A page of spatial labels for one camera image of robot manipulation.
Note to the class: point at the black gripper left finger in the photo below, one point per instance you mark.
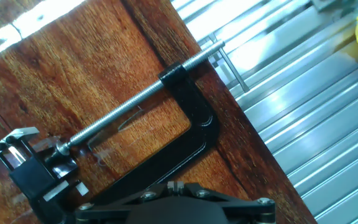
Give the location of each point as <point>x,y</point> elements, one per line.
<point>120,203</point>

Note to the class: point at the glossy wood grain board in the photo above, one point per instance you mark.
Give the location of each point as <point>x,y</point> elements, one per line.
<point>73,77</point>

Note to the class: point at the black pencil sharpener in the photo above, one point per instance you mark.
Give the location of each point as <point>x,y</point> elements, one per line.
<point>33,177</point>

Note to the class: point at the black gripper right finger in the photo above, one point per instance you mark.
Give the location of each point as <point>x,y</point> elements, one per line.
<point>238,203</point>

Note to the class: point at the black metal C-clamp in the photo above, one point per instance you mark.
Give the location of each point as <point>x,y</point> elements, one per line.
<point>197,124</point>

